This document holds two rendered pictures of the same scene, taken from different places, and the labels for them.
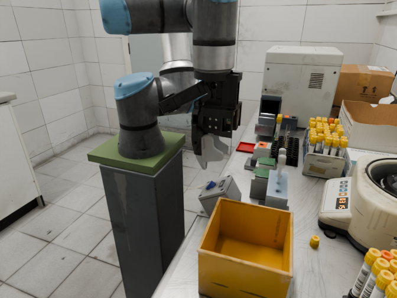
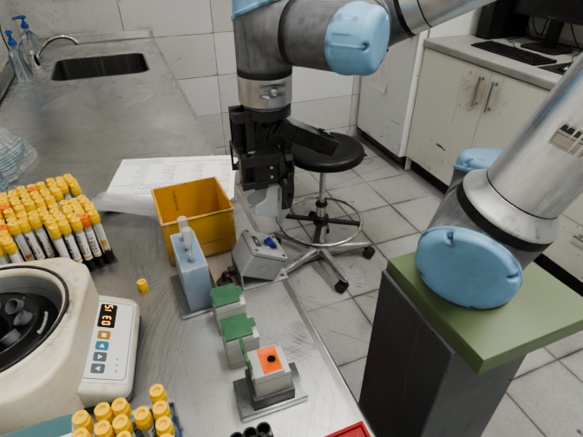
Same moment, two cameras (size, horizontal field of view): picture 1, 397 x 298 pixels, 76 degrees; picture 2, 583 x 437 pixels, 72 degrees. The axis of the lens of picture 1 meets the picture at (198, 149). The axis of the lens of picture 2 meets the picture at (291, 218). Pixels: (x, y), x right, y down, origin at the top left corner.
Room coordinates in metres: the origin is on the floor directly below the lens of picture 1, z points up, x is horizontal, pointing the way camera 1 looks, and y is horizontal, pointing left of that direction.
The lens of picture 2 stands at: (0.91, -0.37, 1.39)
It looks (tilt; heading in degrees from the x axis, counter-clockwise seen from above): 36 degrees down; 138
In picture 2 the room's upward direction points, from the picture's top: straight up
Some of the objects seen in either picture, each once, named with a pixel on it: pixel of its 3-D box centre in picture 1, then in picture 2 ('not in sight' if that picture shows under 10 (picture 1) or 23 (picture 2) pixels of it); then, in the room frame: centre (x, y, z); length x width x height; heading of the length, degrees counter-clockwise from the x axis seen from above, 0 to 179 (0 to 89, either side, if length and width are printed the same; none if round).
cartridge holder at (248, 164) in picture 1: (260, 162); (269, 386); (0.67, -0.19, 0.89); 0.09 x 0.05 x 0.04; 67
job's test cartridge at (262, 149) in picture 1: (262, 154); (268, 374); (0.67, -0.19, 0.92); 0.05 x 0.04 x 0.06; 67
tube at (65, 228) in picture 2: not in sight; (73, 247); (0.24, -0.29, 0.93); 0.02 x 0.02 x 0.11
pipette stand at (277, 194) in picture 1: (275, 202); (192, 272); (0.43, -0.16, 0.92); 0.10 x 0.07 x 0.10; 162
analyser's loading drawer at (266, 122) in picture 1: (267, 119); not in sight; (0.96, -0.28, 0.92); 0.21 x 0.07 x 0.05; 159
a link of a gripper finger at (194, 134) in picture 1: (199, 133); not in sight; (0.46, 0.00, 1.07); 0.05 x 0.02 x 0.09; 158
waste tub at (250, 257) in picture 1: (246, 251); (194, 219); (0.30, -0.08, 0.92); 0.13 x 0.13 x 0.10; 71
